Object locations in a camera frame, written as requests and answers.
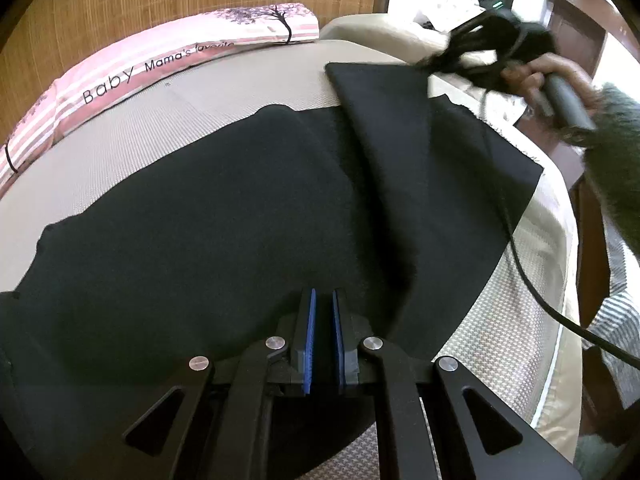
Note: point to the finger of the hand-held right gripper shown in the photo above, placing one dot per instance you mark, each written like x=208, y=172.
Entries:
x=450, y=60
x=470, y=30

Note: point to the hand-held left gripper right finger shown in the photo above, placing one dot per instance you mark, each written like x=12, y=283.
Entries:
x=336, y=340

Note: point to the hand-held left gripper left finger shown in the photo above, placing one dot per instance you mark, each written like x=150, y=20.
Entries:
x=310, y=340

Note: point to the black pants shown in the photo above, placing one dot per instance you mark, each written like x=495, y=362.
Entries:
x=200, y=210

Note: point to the person's right forearm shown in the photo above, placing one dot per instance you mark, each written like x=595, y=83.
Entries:
x=620, y=160

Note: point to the person's right hand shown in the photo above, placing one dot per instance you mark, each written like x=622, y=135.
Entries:
x=565, y=67

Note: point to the white patterned cloth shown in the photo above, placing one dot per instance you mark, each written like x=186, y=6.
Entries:
x=450, y=10

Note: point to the brown wooden door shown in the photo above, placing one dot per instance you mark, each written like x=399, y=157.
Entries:
x=580, y=15

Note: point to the cream bed sheet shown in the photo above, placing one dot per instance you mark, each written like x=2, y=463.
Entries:
x=370, y=27

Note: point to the grey striped clothing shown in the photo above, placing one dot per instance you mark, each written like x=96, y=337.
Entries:
x=620, y=320

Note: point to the pink striped pillow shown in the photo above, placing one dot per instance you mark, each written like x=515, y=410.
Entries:
x=150, y=55

